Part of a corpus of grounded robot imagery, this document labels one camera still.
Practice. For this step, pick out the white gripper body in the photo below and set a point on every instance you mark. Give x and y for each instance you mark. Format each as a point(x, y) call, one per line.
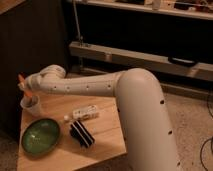
point(32, 82)

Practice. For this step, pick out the orange pepper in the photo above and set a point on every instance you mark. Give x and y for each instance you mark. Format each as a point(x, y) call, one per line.
point(27, 93)

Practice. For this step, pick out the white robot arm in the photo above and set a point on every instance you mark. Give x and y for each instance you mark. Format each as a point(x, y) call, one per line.
point(145, 122)

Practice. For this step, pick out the white ceramic cup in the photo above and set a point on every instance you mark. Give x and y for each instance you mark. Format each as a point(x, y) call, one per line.
point(32, 105)

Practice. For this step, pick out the dark cabinet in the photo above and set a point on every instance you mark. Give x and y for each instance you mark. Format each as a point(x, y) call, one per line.
point(32, 37)

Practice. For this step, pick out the green bowl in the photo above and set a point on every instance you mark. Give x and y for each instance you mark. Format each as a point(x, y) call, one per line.
point(40, 137)

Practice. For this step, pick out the black striped sponge block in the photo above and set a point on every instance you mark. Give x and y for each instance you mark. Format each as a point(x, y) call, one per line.
point(79, 132)

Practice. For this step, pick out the wooden table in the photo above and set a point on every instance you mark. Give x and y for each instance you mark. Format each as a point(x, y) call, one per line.
point(68, 155)

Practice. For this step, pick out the long grey case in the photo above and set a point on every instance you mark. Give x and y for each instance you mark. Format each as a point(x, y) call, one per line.
point(152, 62)

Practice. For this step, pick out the upper shelf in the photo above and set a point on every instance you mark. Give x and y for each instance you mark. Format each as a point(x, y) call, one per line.
point(143, 8)

